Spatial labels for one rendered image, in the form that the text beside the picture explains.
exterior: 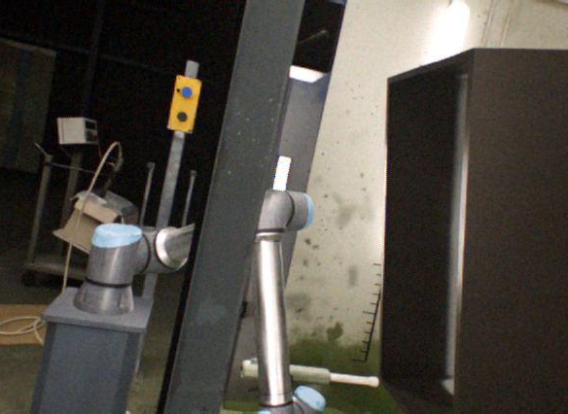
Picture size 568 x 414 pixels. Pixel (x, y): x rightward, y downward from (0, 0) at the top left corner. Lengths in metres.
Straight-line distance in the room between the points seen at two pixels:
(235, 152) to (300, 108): 1.99
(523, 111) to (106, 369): 1.44
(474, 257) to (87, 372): 1.21
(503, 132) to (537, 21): 1.51
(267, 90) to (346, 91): 2.05
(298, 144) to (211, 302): 2.00
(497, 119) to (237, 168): 1.13
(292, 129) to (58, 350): 1.37
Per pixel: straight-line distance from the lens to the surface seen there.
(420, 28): 2.68
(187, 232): 1.72
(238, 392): 2.68
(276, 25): 0.48
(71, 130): 4.16
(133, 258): 1.76
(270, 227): 1.34
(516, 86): 1.55
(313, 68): 0.50
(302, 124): 2.45
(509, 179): 1.54
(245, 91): 0.47
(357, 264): 2.58
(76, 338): 1.75
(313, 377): 1.85
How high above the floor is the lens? 1.22
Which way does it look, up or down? 4 degrees down
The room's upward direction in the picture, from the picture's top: 12 degrees clockwise
